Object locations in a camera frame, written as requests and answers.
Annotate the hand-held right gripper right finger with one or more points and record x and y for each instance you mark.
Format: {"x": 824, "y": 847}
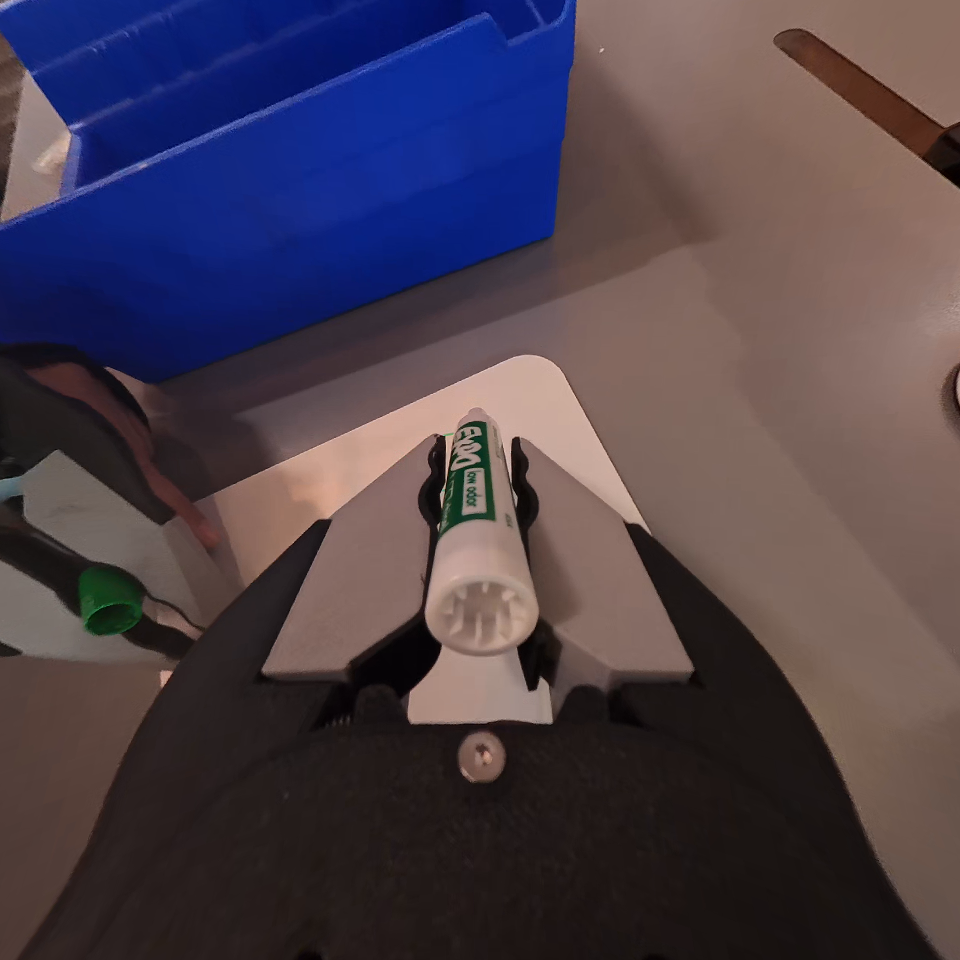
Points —
{"x": 600, "y": 600}

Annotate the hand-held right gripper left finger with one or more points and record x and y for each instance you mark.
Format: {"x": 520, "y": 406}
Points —
{"x": 352, "y": 600}

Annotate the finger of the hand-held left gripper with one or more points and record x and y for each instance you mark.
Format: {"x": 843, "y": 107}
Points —
{"x": 37, "y": 622}
{"x": 90, "y": 510}

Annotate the green marker cap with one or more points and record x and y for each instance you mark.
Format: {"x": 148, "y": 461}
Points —
{"x": 109, "y": 600}

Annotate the green whiteboard marker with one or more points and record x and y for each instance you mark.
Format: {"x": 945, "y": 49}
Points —
{"x": 480, "y": 585}

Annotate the white whiteboard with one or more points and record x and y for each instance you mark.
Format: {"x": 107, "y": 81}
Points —
{"x": 337, "y": 450}

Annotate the person's left hand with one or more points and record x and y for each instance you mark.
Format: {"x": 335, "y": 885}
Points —
{"x": 187, "y": 517}

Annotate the blue plastic bin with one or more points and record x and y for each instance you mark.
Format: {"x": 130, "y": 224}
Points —
{"x": 262, "y": 187}

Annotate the round desk grommet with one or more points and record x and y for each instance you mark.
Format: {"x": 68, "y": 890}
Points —
{"x": 954, "y": 386}

